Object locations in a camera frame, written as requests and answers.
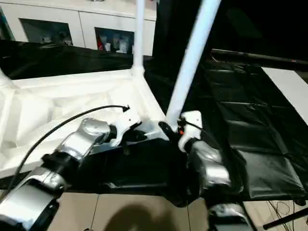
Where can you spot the white plastic table top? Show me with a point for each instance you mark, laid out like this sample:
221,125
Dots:
72,96

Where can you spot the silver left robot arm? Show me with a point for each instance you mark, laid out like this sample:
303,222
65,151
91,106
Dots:
81,137

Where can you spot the black shiny mat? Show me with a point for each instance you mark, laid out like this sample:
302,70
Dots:
252,144

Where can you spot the long dark tube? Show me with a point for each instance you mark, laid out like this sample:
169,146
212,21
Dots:
260,56

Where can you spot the white flat item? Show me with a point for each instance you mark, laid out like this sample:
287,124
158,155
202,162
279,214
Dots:
288,89

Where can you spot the white cabinet with glass doors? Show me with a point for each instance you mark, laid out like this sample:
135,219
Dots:
79,14

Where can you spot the dark brown cabinet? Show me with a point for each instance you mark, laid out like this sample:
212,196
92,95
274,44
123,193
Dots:
252,21

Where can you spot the black work table frame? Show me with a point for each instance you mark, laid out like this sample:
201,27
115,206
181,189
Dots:
286,220

